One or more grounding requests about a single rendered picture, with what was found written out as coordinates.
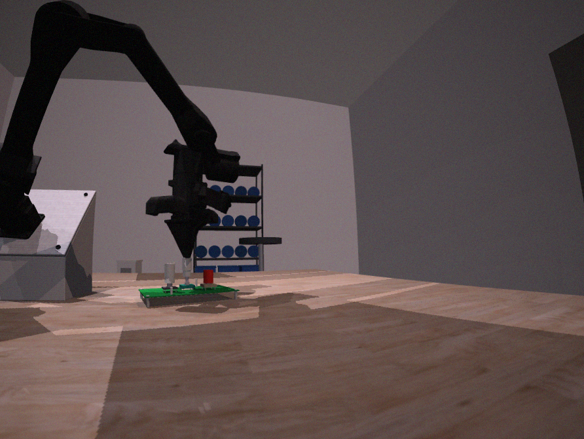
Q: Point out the green circuit board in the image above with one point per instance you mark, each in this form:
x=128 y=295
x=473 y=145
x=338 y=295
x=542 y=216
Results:
x=170 y=290

